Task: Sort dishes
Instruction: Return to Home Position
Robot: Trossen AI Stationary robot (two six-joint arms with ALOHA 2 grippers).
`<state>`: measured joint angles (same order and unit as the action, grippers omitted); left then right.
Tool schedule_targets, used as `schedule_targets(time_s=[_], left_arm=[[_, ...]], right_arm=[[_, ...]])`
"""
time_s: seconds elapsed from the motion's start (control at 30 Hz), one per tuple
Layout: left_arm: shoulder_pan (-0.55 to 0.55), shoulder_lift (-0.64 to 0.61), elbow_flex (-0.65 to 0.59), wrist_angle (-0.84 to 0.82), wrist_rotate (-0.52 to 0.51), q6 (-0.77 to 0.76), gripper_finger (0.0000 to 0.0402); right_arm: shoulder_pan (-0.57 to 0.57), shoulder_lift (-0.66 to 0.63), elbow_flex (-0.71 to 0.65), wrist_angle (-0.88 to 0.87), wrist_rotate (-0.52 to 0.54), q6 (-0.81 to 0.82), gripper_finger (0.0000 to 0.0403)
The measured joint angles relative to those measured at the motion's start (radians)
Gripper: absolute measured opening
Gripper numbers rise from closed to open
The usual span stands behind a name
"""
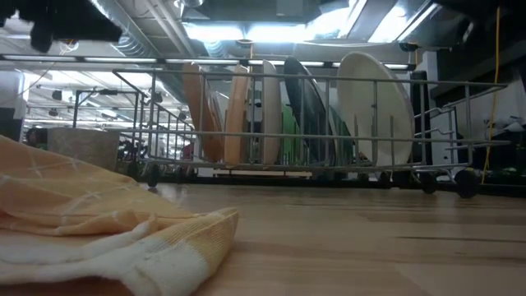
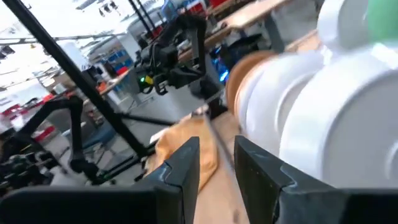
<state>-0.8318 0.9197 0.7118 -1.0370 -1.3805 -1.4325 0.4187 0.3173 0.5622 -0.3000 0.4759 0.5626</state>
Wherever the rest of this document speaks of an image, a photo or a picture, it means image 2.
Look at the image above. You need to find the wide white shallow bowl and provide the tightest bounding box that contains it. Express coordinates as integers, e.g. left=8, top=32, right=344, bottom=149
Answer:
left=278, top=68, right=398, bottom=189

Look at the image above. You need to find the light wooden desk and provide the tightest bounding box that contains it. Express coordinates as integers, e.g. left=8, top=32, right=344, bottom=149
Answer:
left=178, top=0, right=321, bottom=65

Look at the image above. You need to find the large white plate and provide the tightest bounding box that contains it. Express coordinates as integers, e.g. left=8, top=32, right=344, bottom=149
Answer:
left=317, top=0, right=374, bottom=52

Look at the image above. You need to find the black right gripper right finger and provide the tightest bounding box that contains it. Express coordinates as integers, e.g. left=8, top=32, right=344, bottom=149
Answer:
left=234, top=136, right=343, bottom=224

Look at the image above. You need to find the white bowl brown inside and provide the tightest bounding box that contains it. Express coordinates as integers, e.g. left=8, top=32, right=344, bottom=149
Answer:
left=225, top=50, right=326, bottom=156

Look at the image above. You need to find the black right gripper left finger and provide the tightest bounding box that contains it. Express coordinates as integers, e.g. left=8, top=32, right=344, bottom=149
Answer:
left=133, top=136, right=200, bottom=224

